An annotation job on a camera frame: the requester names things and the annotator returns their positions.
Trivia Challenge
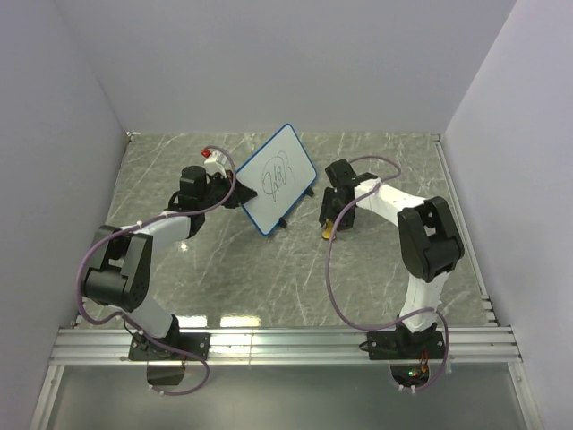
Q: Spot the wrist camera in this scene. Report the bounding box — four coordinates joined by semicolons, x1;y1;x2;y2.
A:
325;159;377;189
179;148;228;200

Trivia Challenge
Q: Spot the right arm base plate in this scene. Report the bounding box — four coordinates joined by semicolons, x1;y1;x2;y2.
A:
358;326;448;360

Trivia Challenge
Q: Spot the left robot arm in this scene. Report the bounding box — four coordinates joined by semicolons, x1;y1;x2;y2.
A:
80;166;257;361

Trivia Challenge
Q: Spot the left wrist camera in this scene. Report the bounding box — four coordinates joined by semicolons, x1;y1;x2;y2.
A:
179;148;228;200

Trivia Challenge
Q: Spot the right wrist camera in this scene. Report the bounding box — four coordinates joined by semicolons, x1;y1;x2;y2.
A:
325;159;377;189

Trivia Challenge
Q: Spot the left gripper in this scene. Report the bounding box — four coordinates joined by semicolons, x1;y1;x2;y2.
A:
200;172;257;212

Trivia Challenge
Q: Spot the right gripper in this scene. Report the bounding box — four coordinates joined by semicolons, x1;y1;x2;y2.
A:
318;188;355;233

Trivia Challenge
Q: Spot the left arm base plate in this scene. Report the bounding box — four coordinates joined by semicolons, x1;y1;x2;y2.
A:
127;332;211;362

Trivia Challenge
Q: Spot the yellow bone-shaped eraser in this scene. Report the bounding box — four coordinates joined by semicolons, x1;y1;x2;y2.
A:
321;219;334;241

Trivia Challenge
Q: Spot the blue framed whiteboard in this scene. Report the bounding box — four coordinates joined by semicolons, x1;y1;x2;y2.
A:
236;124;318;237

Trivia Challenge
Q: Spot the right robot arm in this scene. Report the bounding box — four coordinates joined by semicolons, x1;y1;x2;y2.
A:
319;177;465;358

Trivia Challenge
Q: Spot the aluminium mounting rail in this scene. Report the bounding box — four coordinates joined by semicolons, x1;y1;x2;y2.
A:
48;326;522;366

